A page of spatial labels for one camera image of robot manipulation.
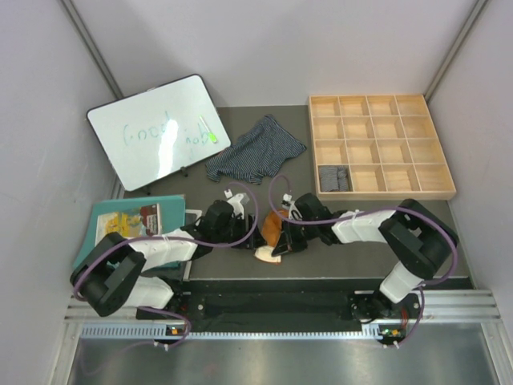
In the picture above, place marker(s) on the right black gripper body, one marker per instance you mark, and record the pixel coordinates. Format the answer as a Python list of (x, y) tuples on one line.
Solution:
[(299, 234)]

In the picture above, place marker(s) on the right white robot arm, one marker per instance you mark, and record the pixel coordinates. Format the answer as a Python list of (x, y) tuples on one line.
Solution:
[(419, 240)]

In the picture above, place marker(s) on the grey striped underwear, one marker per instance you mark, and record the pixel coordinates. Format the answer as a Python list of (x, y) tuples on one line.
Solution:
[(333, 178)]

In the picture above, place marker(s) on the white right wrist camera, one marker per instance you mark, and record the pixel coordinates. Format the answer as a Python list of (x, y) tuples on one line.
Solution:
[(288, 204)]

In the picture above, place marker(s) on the dark blue striped underwear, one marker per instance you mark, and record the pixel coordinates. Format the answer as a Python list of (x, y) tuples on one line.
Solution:
[(258, 153)]

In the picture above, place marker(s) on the orange underwear white waistband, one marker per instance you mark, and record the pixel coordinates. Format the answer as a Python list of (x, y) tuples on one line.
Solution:
[(271, 232)]

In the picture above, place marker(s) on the yellow picture book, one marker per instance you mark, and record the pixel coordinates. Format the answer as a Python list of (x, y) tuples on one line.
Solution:
[(137, 222)]

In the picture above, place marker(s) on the white whiteboard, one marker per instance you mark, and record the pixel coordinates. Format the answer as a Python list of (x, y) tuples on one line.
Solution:
[(157, 132)]

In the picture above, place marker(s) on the teal folder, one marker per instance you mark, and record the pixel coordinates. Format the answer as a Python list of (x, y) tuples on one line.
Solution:
[(172, 209)]

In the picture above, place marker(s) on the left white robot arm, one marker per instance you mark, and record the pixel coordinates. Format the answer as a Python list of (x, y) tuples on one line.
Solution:
[(111, 276)]

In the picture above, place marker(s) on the wooden compartment tray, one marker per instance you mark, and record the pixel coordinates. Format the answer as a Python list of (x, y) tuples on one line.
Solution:
[(388, 144)]

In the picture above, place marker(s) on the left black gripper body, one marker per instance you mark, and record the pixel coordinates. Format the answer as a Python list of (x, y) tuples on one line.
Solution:
[(235, 230)]

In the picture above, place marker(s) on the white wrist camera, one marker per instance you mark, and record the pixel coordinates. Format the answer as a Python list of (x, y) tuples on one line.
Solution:
[(237, 201), (288, 204)]

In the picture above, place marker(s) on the green marker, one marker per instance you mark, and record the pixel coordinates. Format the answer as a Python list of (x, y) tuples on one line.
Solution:
[(211, 135)]

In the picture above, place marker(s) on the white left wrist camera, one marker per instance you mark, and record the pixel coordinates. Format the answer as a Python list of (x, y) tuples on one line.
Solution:
[(237, 201)]

